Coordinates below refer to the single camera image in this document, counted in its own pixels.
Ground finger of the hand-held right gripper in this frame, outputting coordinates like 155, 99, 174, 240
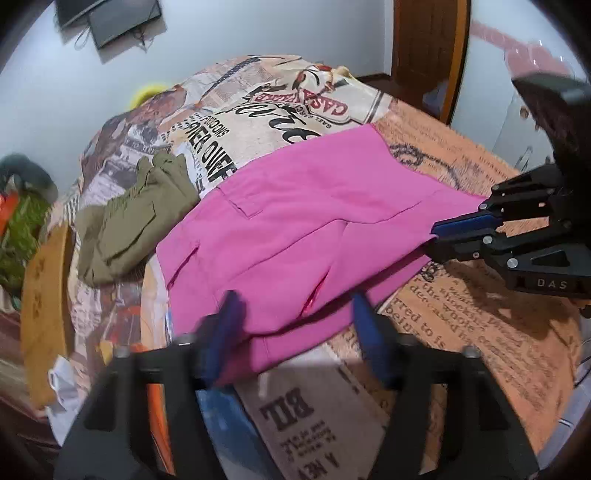
431, 164, 566, 243
424, 230, 591, 297

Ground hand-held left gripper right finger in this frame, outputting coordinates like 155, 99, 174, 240
352, 291, 542, 480

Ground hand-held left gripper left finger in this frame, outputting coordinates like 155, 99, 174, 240
53, 290, 246, 480

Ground pink pants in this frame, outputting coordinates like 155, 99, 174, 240
156, 124, 490, 388

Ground olive green pants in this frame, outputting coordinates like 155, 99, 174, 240
74, 152, 200, 286

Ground white cabinet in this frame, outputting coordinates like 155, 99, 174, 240
450, 0, 568, 162

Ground printed newspaper-pattern blanket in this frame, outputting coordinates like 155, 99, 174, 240
46, 54, 585, 480

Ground wooden door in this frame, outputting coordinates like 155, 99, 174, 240
392, 0, 471, 125

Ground white crumpled cloth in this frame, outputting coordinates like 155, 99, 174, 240
46, 355, 93, 444

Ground brown paw-print board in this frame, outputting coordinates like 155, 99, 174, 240
21, 226, 77, 409

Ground green patterned cloth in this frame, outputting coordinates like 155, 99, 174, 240
0, 194, 51, 291

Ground yellow round item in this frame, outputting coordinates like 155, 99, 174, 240
128, 83, 174, 109

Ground grey plush toy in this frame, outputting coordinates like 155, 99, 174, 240
0, 154, 58, 199

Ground black wall monitor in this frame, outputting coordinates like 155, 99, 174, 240
88, 0, 162, 49

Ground black flat wall device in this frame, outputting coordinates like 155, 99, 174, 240
54, 0, 109, 29

